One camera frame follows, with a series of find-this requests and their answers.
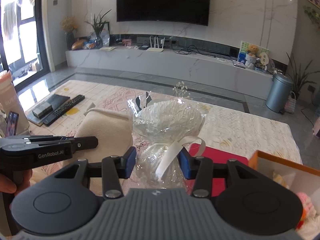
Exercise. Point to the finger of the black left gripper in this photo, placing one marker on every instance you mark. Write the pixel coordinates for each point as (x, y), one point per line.
(83, 143)

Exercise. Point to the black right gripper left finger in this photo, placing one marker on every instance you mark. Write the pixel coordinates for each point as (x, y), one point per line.
(127, 163)

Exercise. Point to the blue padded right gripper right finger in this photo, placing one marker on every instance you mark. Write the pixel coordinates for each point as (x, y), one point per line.
(185, 162)

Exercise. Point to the clear cellophane bouquet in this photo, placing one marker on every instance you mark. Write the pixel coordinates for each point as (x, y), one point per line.
(167, 126)

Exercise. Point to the smartphone on stand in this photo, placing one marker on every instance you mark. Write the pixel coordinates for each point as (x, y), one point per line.
(12, 122)

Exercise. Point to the long black remote keyboard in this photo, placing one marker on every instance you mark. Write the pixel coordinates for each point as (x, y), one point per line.
(56, 114)

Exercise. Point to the grey green small box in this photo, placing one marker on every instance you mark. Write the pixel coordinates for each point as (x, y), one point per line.
(42, 110)

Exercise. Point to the beige paper bag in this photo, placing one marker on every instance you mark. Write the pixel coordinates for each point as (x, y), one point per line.
(11, 103)

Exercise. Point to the grey marble tv bench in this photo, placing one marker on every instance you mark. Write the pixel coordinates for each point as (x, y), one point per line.
(197, 68)

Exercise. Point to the orange storage box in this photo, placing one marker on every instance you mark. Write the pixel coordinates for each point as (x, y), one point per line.
(295, 177)

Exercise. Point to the grey metal trash bin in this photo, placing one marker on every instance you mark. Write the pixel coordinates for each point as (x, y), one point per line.
(279, 93)

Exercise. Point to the white wifi router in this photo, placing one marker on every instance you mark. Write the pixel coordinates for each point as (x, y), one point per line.
(154, 45)

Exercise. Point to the potted plant on bench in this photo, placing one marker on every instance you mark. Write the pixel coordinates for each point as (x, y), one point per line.
(98, 24)

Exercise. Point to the dried flowers dark vase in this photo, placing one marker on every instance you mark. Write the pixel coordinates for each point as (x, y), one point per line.
(69, 26)

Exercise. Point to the teddy bear figurine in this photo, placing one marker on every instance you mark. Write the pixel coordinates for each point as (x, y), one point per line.
(251, 56)

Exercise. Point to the green potted floor plant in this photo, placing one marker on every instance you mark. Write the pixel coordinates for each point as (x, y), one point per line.
(299, 75)

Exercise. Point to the black wall television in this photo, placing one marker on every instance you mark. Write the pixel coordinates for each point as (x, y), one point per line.
(184, 11)

